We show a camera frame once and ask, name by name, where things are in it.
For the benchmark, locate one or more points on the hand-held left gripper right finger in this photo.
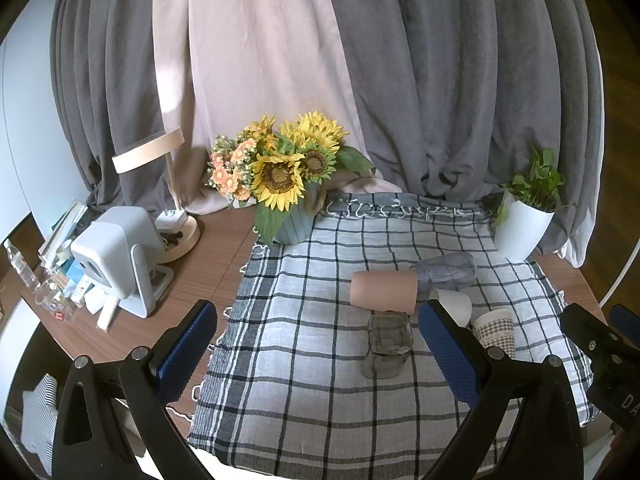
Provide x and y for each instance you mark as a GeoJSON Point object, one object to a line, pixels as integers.
{"type": "Point", "coordinates": [451, 357]}

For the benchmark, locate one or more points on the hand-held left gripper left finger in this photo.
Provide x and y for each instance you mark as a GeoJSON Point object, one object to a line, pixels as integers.
{"type": "Point", "coordinates": [184, 357]}

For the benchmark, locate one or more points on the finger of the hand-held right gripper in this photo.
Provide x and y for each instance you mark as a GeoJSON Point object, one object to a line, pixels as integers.
{"type": "Point", "coordinates": [585, 327]}
{"type": "Point", "coordinates": [625, 322]}

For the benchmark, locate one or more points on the white cup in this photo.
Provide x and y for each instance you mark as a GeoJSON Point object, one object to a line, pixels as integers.
{"type": "Point", "coordinates": [456, 307]}

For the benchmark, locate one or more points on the houndstooth patterned paper cup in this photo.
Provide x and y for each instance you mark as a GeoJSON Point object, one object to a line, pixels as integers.
{"type": "Point", "coordinates": [496, 332]}

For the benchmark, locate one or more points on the clear grey glass cup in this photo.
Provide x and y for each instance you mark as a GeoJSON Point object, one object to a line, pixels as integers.
{"type": "Point", "coordinates": [387, 345]}

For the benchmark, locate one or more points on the bluish clear plastic cup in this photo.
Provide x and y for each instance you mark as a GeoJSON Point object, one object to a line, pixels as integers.
{"type": "Point", "coordinates": [447, 272]}

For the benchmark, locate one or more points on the pink cup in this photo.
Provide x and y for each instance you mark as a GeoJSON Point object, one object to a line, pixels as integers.
{"type": "Point", "coordinates": [382, 293]}

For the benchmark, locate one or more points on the white remote control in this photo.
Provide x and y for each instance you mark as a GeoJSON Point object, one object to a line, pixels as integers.
{"type": "Point", "coordinates": [107, 314]}

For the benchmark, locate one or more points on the green plant in white pot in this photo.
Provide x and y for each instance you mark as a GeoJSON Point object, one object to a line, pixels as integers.
{"type": "Point", "coordinates": [522, 225]}

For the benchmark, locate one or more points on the white projector on stand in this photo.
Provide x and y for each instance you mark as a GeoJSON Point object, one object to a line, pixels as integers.
{"type": "Point", "coordinates": [112, 255]}

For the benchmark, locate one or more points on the checkered grey white cloth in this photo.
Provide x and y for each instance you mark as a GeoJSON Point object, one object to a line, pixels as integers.
{"type": "Point", "coordinates": [310, 375]}

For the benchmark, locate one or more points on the white power adapter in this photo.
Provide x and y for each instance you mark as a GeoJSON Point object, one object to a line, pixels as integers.
{"type": "Point", "coordinates": [171, 220]}

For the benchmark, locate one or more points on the clear plastic organiser box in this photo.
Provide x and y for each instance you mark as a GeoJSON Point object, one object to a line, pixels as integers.
{"type": "Point", "coordinates": [60, 297]}

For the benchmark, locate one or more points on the striped white grey cloth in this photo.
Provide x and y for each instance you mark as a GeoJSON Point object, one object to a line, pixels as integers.
{"type": "Point", "coordinates": [40, 420]}

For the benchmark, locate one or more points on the ribbed blue vase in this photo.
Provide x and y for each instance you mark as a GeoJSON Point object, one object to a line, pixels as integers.
{"type": "Point", "coordinates": [295, 227]}

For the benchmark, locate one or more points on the stack of books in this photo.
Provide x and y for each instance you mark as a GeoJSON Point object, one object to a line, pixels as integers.
{"type": "Point", "coordinates": [62, 232]}

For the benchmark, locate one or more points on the clear plastic bottle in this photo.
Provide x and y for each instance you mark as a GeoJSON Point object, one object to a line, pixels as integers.
{"type": "Point", "coordinates": [21, 267]}

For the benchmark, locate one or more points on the sunflower bouquet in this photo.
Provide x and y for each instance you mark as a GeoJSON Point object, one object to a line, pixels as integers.
{"type": "Point", "coordinates": [277, 175]}

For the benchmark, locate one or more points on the round white desk lamp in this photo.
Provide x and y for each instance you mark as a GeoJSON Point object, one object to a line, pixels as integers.
{"type": "Point", "coordinates": [147, 152]}

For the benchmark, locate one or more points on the grey curtain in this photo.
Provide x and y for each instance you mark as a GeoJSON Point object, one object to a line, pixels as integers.
{"type": "Point", "coordinates": [105, 75]}
{"type": "Point", "coordinates": [465, 75]}

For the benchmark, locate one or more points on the pale pink curtain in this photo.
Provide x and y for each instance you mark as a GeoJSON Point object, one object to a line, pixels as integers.
{"type": "Point", "coordinates": [260, 60]}

